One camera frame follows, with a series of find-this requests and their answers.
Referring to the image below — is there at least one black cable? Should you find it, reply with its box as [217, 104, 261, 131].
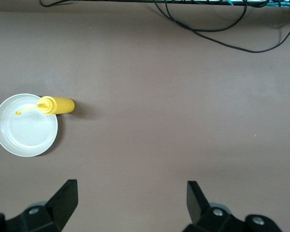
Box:
[154, 0, 290, 54]
[165, 0, 248, 32]

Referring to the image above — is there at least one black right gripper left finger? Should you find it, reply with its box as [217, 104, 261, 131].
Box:
[0, 179, 78, 232]

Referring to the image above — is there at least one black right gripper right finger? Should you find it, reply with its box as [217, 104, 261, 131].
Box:
[183, 181, 285, 232]

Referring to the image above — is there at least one teal cable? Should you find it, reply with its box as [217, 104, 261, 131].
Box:
[226, 0, 290, 8]

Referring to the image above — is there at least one yellow squeeze bottle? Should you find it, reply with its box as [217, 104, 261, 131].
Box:
[14, 96, 75, 116]

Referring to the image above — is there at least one beige plate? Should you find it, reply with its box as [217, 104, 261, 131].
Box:
[0, 93, 59, 158]

